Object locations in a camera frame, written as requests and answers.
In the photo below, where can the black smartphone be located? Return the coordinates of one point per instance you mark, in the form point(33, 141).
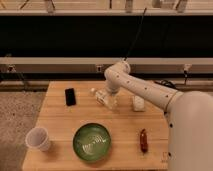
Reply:
point(70, 97)

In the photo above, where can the brown sausage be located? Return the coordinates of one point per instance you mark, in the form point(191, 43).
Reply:
point(143, 141)

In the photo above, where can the clear plastic bottle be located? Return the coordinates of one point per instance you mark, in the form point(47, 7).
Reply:
point(98, 94)

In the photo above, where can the green glass bowl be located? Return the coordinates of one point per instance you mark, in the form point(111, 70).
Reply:
point(91, 142)

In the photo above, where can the white paper cup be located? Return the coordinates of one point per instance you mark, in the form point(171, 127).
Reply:
point(38, 138)

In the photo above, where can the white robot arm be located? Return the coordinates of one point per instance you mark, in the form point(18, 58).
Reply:
point(189, 116)

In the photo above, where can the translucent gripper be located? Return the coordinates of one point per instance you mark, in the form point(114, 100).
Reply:
point(110, 100)

